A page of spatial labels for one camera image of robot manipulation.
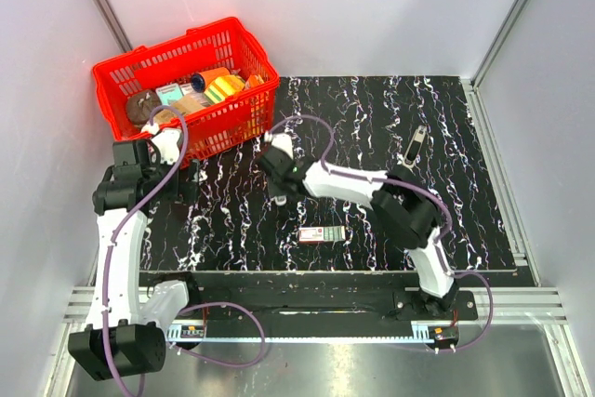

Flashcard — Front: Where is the white black large stapler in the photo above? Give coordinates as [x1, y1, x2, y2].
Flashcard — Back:
[403, 126, 427, 170]

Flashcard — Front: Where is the light blue small stapler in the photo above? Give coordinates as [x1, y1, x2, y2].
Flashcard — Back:
[273, 196, 286, 206]

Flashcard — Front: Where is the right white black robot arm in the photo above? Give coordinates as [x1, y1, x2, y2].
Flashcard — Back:
[258, 145, 458, 319]

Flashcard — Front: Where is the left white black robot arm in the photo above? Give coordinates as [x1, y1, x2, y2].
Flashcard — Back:
[68, 130, 202, 381]

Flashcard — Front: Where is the red staple box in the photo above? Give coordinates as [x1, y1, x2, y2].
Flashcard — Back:
[297, 226, 346, 244]

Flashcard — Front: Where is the red plastic shopping basket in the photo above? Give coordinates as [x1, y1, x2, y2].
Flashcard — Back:
[92, 17, 280, 166]

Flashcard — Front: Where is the brown cardboard package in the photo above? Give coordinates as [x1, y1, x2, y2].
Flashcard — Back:
[153, 93, 210, 125]

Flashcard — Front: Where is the brown round bun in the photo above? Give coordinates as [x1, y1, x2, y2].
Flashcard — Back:
[126, 89, 162, 126]

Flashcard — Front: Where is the teal small box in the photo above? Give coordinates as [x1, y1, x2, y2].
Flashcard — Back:
[155, 83, 184, 105]

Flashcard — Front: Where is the orange small packet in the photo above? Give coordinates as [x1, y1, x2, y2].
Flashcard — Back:
[245, 74, 264, 89]

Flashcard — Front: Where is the yellow green striped sponge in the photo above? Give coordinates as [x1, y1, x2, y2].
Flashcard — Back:
[204, 74, 245, 104]

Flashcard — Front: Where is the orange cylinder blue cap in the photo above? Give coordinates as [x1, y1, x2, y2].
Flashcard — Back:
[190, 67, 231, 93]

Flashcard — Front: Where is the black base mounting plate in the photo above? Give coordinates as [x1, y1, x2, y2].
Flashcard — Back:
[139, 270, 478, 340]

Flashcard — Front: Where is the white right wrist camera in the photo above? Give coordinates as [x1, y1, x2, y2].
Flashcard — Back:
[264, 132, 294, 158]

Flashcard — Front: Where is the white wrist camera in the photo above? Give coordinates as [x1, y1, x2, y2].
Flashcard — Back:
[141, 124, 183, 165]
[264, 132, 294, 158]

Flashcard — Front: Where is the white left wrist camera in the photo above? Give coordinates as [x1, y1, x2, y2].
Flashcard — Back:
[141, 124, 183, 165]

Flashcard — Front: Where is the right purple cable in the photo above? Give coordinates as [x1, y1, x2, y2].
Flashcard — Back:
[269, 115, 495, 354]

